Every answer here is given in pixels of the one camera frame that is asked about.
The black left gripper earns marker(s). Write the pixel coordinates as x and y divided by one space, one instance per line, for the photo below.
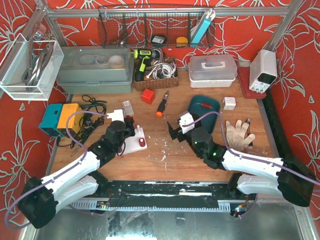
130 127

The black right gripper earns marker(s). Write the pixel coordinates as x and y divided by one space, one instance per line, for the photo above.
175 132

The large red spring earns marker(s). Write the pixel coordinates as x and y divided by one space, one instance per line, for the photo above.
142 142

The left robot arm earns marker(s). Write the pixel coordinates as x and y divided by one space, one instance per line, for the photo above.
42 198

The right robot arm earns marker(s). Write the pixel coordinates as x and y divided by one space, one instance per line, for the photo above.
287 177

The orange black screwdriver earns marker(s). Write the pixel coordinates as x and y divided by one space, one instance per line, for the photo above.
162 105

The red cube block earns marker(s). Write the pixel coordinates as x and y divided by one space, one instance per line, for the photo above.
148 96

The white work glove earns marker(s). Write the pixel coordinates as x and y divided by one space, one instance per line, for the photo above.
236 135

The white cube power adapter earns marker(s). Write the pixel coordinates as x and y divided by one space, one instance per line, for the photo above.
229 103

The wicker basket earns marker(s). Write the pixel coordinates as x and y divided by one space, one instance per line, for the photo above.
154 84

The grey plastic storage box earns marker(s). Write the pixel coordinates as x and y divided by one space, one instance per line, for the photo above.
96 70

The white translucent storage box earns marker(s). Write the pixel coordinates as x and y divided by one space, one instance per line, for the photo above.
212 71

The yellow teal device box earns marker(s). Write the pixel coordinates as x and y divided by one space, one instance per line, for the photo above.
55 118

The yellow tape measure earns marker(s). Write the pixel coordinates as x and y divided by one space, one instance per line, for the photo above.
181 42

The black tape measure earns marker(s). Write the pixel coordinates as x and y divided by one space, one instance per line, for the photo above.
158 40

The white bench power supply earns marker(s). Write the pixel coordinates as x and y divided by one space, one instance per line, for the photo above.
262 71

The teal white book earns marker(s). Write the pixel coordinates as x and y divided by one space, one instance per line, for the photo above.
197 32

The clear acrylic bin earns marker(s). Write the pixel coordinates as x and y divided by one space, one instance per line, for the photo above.
30 75

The white peg base plate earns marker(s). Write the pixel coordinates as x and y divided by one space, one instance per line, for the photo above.
131 144

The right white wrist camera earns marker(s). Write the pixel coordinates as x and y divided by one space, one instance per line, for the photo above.
185 122

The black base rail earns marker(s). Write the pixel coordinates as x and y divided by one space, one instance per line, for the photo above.
202 196

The green black cordless drill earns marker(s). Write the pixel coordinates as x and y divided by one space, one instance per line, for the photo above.
144 57

